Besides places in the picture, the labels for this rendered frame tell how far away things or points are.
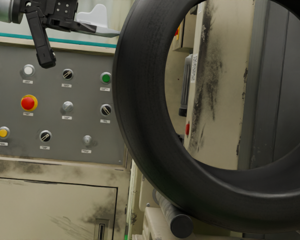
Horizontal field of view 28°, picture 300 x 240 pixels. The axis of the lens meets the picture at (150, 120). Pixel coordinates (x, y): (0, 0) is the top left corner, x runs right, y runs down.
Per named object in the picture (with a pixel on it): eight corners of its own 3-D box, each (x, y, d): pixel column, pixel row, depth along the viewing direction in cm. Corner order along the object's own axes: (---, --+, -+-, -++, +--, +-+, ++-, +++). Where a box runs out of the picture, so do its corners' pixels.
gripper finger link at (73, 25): (96, 25, 114) (51, 15, 114) (95, 33, 114) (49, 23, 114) (97, 27, 119) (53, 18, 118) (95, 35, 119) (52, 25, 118)
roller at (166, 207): (155, 203, 148) (154, 185, 148) (174, 202, 149) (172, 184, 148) (171, 240, 114) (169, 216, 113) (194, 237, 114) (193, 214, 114)
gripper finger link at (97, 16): (125, 8, 116) (78, -2, 115) (119, 38, 116) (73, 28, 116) (125, 10, 119) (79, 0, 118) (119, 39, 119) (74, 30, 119)
